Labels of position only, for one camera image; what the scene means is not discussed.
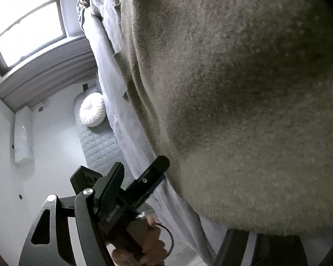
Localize olive green knit sweater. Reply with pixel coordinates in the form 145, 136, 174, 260
115, 0, 333, 235

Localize person's left hand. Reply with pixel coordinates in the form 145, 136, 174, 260
112, 216, 167, 266

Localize grey quilted mat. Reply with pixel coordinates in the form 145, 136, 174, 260
74, 86, 134, 190

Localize grey bed cover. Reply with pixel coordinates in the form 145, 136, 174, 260
83, 0, 226, 265

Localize white round pillow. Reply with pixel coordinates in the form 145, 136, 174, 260
79, 92, 106, 128

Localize black wrist cord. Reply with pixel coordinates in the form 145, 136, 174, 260
154, 222, 175, 255

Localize white wall box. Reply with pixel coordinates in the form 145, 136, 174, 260
14, 107, 34, 166

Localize window with grey frame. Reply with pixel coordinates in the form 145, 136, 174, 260
0, 0, 97, 111

